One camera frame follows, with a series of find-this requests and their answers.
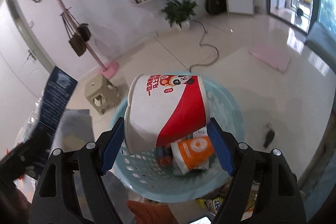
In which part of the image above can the orange chips bag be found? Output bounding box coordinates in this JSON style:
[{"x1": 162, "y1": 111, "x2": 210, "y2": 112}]
[{"x1": 127, "y1": 200, "x2": 178, "y2": 224}]

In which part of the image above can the orange white paper cup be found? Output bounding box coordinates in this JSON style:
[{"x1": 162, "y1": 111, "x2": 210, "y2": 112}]
[{"x1": 171, "y1": 136, "x2": 215, "y2": 174}]

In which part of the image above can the dark blue leaflet box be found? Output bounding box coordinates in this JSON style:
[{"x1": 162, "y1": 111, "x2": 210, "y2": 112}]
[{"x1": 38, "y1": 67, "x2": 77, "y2": 136}]

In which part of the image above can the red white noodle cup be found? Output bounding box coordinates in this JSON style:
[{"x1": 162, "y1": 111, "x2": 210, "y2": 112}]
[{"x1": 124, "y1": 74, "x2": 210, "y2": 155}]

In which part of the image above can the yellow snack wrapper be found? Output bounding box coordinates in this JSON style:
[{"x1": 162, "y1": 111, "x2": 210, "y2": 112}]
[{"x1": 196, "y1": 193, "x2": 257, "y2": 216}]

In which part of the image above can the pastel scale pattern rug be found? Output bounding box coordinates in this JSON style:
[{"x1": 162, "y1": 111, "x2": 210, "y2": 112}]
[{"x1": 15, "y1": 109, "x2": 134, "y2": 223}]

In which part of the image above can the clear plastic bottle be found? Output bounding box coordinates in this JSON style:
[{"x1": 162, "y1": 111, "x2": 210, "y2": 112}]
[{"x1": 14, "y1": 91, "x2": 44, "y2": 147}]

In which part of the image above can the light blue laundry basket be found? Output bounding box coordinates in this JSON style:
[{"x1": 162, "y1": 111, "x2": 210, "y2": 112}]
[{"x1": 112, "y1": 78, "x2": 245, "y2": 203}]

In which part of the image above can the beige plastic stool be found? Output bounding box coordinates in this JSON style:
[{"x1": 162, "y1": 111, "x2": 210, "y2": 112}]
[{"x1": 84, "y1": 74, "x2": 121, "y2": 115}]

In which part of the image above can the pink coat rack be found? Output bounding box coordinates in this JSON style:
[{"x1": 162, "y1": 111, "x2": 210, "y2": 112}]
[{"x1": 56, "y1": 0, "x2": 120, "y2": 79}]

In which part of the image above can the pink floor mat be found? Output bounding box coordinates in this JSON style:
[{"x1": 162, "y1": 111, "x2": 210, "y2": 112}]
[{"x1": 249, "y1": 43, "x2": 290, "y2": 73}]

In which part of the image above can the brown tote bag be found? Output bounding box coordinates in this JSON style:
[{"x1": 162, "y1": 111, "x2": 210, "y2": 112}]
[{"x1": 60, "y1": 10, "x2": 87, "y2": 57}]

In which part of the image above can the white door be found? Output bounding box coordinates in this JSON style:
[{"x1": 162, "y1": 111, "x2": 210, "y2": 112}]
[{"x1": 1, "y1": 0, "x2": 54, "y2": 97}]

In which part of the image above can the grey sofa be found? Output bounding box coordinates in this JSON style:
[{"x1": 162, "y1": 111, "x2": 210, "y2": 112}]
[{"x1": 305, "y1": 22, "x2": 336, "y2": 72}]

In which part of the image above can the black small bag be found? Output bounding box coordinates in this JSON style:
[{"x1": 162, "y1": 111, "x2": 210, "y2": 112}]
[{"x1": 68, "y1": 11, "x2": 92, "y2": 42}]

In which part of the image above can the potted green plant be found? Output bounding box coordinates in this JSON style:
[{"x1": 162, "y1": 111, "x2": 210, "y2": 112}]
[{"x1": 161, "y1": 0, "x2": 198, "y2": 28}]

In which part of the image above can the black floor cable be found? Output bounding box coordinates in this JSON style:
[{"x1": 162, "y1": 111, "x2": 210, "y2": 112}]
[{"x1": 188, "y1": 19, "x2": 219, "y2": 73}]

